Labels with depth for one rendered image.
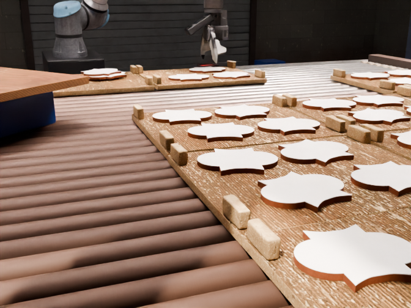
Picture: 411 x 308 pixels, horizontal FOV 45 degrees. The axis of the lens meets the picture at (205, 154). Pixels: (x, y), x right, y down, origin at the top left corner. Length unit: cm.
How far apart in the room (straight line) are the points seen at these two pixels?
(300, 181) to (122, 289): 35
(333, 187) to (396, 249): 19
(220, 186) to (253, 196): 6
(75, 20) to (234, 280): 183
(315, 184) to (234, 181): 13
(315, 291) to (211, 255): 15
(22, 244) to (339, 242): 40
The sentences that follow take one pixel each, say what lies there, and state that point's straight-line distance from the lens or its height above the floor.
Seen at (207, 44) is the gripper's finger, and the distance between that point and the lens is 201.
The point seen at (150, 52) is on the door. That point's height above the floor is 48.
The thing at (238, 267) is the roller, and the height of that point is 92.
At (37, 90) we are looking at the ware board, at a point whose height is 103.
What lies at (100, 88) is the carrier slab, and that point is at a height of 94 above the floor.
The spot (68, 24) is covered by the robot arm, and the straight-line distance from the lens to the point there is 228.
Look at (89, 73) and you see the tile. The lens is 180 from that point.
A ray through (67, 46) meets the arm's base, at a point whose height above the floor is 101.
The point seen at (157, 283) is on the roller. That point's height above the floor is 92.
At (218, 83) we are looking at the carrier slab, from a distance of 173.
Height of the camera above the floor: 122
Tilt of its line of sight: 18 degrees down
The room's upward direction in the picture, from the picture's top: straight up
